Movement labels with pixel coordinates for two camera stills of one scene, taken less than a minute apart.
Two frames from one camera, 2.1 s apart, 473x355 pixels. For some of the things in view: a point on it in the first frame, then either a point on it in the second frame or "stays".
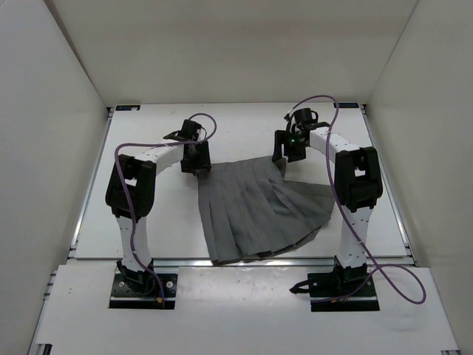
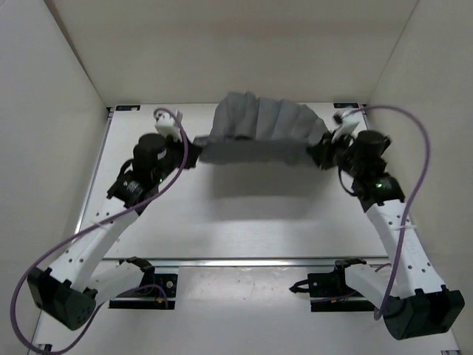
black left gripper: (203, 162) to (194, 151)
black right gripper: (281, 137) to (321, 153)
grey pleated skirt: (251, 210) to (247, 129)
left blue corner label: (127, 107) stays
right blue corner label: (346, 105) stays
